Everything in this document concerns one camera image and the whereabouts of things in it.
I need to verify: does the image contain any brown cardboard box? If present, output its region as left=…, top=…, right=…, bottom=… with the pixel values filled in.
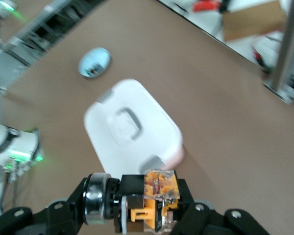
left=221, top=0, right=288, bottom=43

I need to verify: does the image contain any white lidded lunch box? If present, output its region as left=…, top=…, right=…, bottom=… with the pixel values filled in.
left=83, top=78, right=186, bottom=184

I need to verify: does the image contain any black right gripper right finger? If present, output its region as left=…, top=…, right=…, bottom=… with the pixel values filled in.
left=171, top=180, right=270, bottom=235

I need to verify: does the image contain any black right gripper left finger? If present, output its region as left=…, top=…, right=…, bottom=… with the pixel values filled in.
left=0, top=178, right=89, bottom=235

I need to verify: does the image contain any light blue round plate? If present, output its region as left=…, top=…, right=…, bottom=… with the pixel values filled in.
left=78, top=47, right=112, bottom=79

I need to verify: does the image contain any aluminium camera post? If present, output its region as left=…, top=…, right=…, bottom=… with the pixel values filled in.
left=263, top=0, right=294, bottom=105

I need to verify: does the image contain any orange push button switch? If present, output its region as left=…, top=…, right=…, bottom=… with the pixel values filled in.
left=83, top=169, right=182, bottom=234

